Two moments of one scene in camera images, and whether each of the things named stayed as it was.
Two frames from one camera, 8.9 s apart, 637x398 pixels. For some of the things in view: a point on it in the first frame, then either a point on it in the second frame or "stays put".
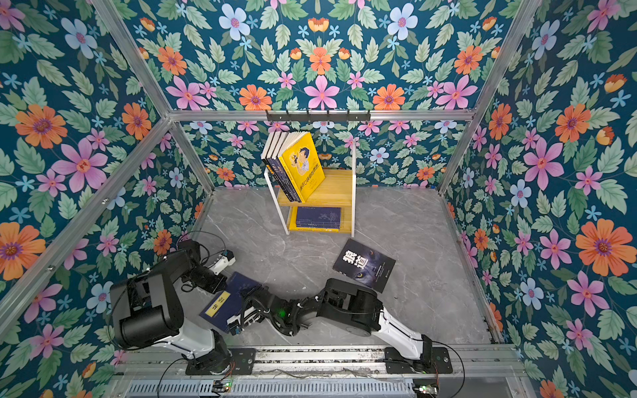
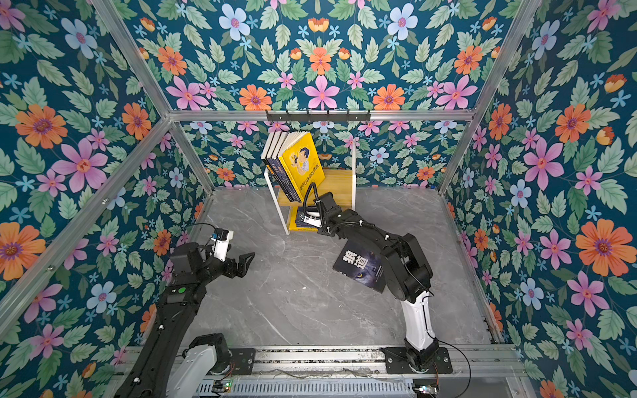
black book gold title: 272,171 stays put
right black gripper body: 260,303 to 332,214
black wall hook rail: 318,117 stays put
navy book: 227,301 to 300,222
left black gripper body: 209,281 to 226,268
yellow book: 302,162 stays put
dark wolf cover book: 364,265 stays put
